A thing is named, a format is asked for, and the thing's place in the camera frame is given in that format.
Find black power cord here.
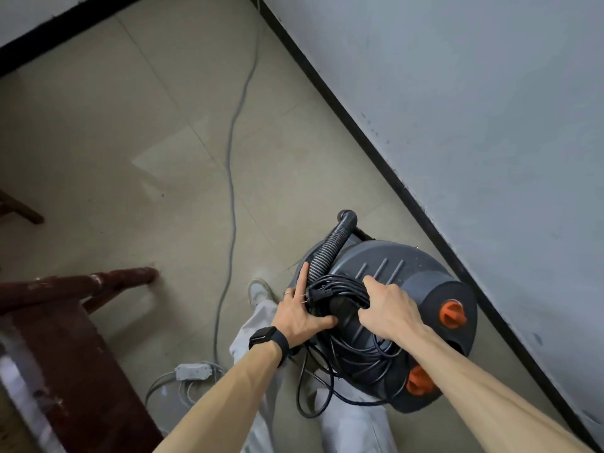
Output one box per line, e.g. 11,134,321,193
295,273,408,420

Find dark red wooden bed frame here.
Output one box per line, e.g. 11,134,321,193
0,266,166,453

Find wooden folding table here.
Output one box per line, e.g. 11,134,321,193
0,188,46,226

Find person's right forearm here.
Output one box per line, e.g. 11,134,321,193
405,325,595,453

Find light grey trousers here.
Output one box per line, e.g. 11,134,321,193
228,299,400,453

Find black vacuum hose with nozzle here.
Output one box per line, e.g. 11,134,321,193
304,209,376,288

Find white shoe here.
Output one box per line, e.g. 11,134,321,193
247,277,276,308

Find person's right hand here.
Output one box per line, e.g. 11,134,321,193
357,275,431,348

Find grey vacuum cleaner orange knobs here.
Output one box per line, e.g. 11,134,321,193
294,239,479,415

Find black baseboard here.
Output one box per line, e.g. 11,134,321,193
0,0,604,453

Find person's left hand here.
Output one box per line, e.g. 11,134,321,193
271,261,340,350

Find black smartwatch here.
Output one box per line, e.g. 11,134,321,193
248,325,291,369

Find white power strip cable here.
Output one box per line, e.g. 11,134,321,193
144,361,227,420

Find grey cable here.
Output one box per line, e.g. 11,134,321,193
212,0,263,366

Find person's left forearm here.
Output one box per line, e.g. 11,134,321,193
153,342,283,453

